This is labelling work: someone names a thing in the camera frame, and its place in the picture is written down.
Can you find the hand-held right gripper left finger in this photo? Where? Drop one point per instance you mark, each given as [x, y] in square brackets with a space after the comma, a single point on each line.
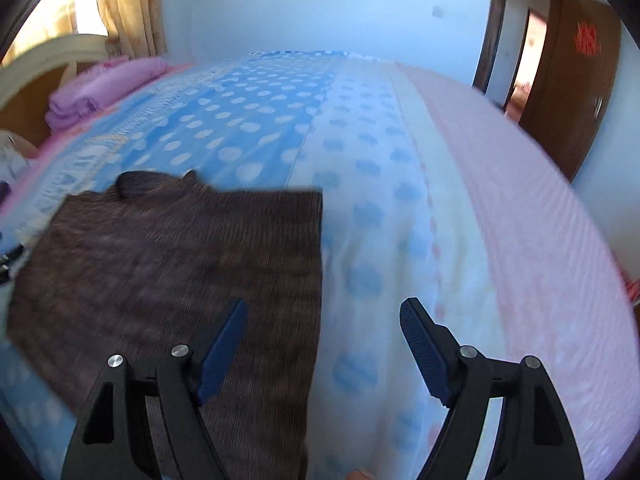
[222, 355]

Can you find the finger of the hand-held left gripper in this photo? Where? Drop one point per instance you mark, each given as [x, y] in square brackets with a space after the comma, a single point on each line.
[7, 262]

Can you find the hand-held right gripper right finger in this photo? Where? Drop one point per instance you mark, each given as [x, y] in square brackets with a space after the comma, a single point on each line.
[422, 355]

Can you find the brown patterned knit sweater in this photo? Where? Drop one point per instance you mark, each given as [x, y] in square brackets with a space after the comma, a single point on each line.
[175, 260]

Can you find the grey patterned pillow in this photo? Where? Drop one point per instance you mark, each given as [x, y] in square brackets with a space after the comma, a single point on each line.
[12, 155]

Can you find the bed with colourful sheet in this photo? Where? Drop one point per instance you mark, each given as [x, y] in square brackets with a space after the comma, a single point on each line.
[400, 185]

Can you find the white wooden headboard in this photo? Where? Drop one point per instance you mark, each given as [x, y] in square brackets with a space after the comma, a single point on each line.
[30, 65]

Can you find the folded pink blanket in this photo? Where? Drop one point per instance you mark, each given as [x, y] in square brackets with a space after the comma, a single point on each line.
[110, 85]

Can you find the red patterned cloth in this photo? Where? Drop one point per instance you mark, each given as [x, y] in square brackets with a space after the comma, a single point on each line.
[634, 290]

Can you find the patterned beige curtain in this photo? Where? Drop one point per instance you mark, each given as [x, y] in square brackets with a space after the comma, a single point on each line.
[50, 15]
[135, 10]

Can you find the brown wooden door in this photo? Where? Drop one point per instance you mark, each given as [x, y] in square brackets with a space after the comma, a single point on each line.
[565, 100]

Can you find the red paper door decoration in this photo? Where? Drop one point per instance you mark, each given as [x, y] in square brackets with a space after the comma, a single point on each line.
[586, 38]

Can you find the dark wooden door frame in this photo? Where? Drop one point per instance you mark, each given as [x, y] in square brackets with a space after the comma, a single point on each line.
[492, 35]

